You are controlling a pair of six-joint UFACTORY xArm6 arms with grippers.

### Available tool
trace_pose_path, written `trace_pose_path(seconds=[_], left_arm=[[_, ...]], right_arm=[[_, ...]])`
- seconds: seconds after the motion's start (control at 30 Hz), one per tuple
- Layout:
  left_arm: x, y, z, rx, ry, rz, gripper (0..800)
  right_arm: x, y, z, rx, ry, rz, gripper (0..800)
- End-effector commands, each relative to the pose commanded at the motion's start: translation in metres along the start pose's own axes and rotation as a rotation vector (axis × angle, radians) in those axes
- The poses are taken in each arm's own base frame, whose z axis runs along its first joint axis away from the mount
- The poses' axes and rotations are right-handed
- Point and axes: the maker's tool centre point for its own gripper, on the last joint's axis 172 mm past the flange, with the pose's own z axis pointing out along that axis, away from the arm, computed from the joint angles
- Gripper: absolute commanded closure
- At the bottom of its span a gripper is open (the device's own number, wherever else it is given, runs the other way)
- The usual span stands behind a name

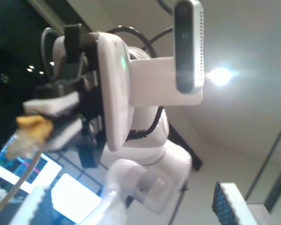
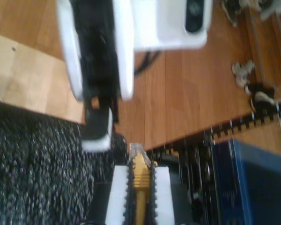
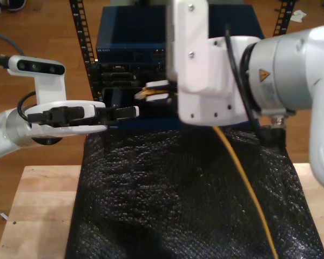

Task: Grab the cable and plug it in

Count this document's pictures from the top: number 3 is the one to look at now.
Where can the blue rack base unit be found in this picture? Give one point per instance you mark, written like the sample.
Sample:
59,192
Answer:
151,124

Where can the black rack server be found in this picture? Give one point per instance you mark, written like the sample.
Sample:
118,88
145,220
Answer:
116,76

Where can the black bubble wrap mat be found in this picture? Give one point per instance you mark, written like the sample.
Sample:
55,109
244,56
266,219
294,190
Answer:
151,202

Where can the crumpled white paper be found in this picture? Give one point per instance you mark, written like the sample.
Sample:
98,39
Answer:
298,16

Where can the dark blue shoe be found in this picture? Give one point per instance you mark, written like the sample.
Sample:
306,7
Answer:
17,5

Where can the blue network switch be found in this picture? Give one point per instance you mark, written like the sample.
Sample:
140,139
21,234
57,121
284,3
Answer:
124,27

